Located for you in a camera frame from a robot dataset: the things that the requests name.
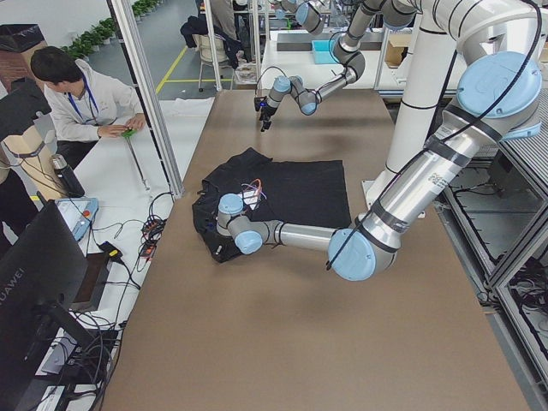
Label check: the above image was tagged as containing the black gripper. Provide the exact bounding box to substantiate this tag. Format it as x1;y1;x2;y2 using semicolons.
203;219;233;253
253;97;277;131

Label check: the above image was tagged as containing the black printed t-shirt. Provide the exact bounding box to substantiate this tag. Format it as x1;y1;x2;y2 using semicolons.
192;148;351;263

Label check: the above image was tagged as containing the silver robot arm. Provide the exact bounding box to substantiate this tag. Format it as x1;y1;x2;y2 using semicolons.
217;1;547;281
253;1;416;132

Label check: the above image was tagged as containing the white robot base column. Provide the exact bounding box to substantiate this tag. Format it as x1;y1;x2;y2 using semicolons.
365;1;456;206

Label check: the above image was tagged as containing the blue plastic bin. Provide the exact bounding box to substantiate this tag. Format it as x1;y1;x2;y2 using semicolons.
312;39;340;65

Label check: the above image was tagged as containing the long metal grabber tool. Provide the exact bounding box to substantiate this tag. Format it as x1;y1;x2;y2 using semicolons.
122;128;150;192

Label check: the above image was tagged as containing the blue teach pendant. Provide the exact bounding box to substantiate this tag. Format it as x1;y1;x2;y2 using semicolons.
55;197;98;241

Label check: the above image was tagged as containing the black water bottle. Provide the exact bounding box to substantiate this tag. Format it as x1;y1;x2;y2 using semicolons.
51;154;85;198

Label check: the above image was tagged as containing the black Huawei monitor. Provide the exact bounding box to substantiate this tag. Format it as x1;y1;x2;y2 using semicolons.
1;200;93;410

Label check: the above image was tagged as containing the seated man in grey hoodie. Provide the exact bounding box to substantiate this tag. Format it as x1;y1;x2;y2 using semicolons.
30;46;146;168

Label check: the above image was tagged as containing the aluminium frame post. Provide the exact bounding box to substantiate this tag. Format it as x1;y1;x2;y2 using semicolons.
106;0;184;200

